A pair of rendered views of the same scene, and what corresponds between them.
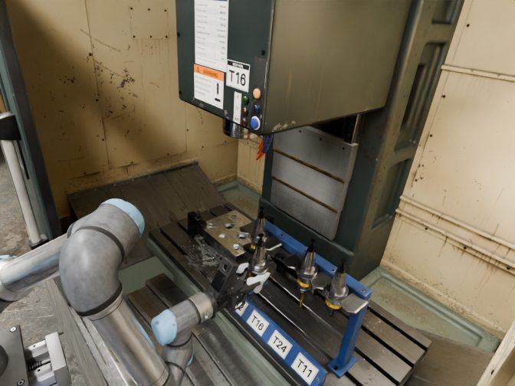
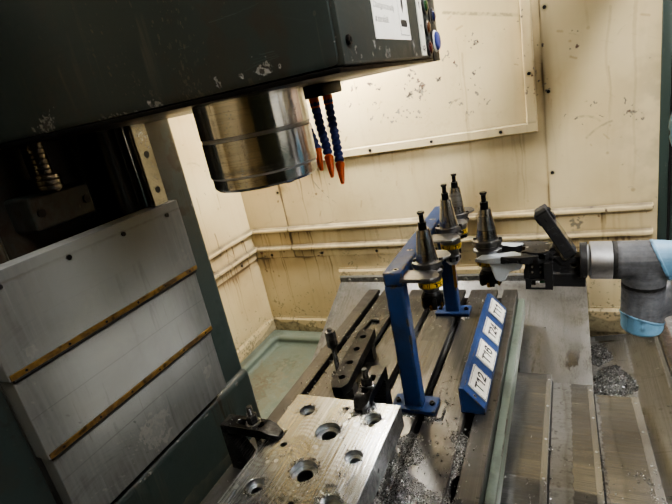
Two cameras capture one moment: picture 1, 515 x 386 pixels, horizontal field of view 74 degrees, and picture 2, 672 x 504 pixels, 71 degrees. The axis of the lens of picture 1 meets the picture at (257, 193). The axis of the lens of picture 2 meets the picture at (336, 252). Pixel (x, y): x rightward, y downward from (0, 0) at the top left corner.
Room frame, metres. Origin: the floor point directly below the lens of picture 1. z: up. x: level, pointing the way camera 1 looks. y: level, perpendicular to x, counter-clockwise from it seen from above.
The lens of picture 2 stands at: (1.42, 0.78, 1.58)
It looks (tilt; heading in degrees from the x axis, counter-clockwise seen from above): 18 degrees down; 252
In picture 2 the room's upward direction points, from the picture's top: 12 degrees counter-clockwise
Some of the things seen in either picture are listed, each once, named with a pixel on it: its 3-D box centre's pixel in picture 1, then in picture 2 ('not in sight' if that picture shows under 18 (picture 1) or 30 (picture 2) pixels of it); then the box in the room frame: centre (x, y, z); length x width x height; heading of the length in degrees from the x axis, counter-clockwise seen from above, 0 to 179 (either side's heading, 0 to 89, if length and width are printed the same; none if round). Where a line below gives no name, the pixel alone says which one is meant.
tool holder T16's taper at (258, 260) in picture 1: (259, 253); (485, 223); (0.81, -0.02, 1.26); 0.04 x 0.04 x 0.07
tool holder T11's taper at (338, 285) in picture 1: (339, 279); (455, 199); (0.73, -0.25, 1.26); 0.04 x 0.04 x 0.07
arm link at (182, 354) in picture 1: (176, 352); (648, 303); (0.60, 0.18, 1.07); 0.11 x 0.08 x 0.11; 177
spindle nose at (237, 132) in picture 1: (243, 117); (258, 139); (1.27, 0.08, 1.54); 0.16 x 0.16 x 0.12
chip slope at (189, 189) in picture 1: (166, 214); not in sight; (1.74, 0.54, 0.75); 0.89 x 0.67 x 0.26; 134
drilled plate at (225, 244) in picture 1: (235, 234); (319, 460); (1.30, 0.09, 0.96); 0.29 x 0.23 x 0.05; 44
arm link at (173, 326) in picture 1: (175, 322); (645, 261); (0.61, 0.19, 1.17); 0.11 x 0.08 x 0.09; 134
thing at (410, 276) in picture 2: (248, 228); (421, 276); (1.00, 0.02, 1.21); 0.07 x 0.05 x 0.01; 134
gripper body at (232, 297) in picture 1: (224, 295); (553, 263); (0.72, 0.07, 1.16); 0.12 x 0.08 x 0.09; 134
